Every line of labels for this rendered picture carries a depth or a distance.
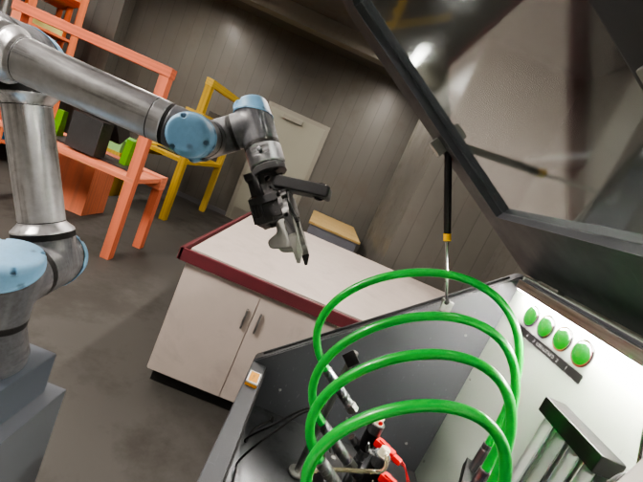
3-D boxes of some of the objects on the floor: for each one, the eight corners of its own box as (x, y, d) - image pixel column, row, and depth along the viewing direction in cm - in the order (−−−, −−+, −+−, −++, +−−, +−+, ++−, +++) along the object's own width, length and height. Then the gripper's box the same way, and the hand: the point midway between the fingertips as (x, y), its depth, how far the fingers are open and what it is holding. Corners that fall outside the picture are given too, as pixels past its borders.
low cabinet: (489, 526, 219) (563, 407, 205) (129, 382, 208) (180, 246, 193) (416, 363, 405) (453, 295, 390) (224, 282, 394) (254, 209, 379)
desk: (335, 267, 666) (353, 227, 652) (336, 293, 523) (360, 243, 509) (296, 250, 662) (314, 209, 648) (286, 272, 519) (309, 220, 505)
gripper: (255, 185, 85) (280, 273, 82) (233, 165, 72) (262, 272, 69) (292, 172, 84) (318, 262, 81) (276, 151, 71) (307, 258, 68)
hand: (304, 257), depth 75 cm, fingers open, 7 cm apart
